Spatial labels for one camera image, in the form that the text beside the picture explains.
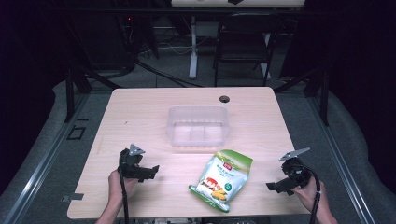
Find black metal stand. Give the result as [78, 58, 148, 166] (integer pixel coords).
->
[63, 61, 123, 124]
[273, 65, 331, 127]

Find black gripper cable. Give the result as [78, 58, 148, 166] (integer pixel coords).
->
[302, 165, 322, 224]
[119, 170, 131, 224]

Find green white snack bag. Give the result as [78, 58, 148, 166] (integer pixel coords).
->
[188, 148, 254, 215]

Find black floor cable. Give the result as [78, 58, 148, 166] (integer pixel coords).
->
[135, 60, 205, 89]

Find black chair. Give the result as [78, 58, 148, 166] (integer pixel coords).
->
[213, 12, 276, 88]

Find aluminium floor rail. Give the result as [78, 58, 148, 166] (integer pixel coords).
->
[2, 92, 92, 224]
[306, 92, 377, 224]

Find person's left hand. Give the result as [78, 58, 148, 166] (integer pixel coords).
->
[107, 169, 138, 203]

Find white desk leg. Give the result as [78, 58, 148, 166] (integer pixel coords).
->
[188, 15, 200, 80]

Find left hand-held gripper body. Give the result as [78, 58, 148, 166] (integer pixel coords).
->
[118, 143, 148, 180]

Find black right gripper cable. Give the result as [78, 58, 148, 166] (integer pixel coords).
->
[302, 165, 322, 224]

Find person's right hand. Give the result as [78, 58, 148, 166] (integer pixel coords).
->
[291, 179, 327, 216]

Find grey tape piece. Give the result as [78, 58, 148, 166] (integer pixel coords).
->
[61, 192, 85, 203]

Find clear plastic container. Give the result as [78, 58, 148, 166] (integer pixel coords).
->
[165, 105, 231, 147]

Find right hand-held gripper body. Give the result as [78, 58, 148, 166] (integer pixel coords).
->
[277, 147, 314, 191]

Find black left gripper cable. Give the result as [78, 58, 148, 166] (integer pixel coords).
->
[119, 170, 131, 224]

